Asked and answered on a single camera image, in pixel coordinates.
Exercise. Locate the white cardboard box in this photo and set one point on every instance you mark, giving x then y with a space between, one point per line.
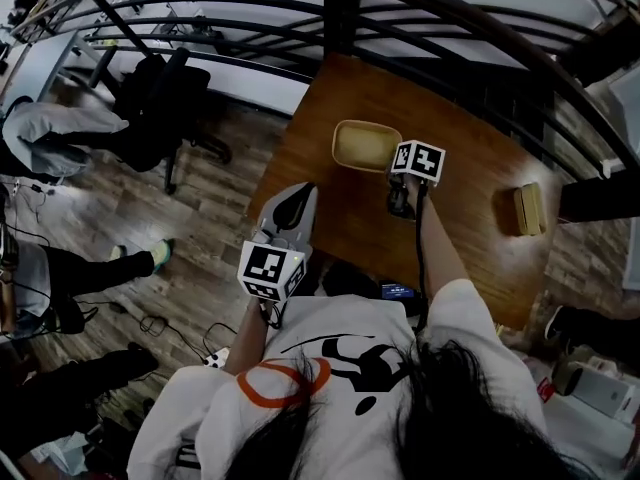
605 393

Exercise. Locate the white power strip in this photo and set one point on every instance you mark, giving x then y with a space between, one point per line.
217 358

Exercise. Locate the person's white printed t-shirt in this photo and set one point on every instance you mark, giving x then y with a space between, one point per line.
350 418

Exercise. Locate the white cabinet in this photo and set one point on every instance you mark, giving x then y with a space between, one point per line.
590 443

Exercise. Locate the wooden table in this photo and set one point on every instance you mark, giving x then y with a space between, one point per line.
460 118

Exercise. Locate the person's right forearm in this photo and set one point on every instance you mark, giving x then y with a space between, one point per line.
445 248

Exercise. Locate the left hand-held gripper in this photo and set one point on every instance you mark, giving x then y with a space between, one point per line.
270 268

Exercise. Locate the black device with blue screen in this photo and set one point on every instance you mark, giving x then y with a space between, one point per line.
395 290

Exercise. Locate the person's left forearm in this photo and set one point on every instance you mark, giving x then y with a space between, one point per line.
247 338

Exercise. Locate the black metal railing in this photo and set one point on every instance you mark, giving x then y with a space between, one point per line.
342 18

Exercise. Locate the black office chair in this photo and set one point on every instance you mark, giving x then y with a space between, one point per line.
165 98

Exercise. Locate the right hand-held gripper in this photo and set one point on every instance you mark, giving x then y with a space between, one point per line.
420 160

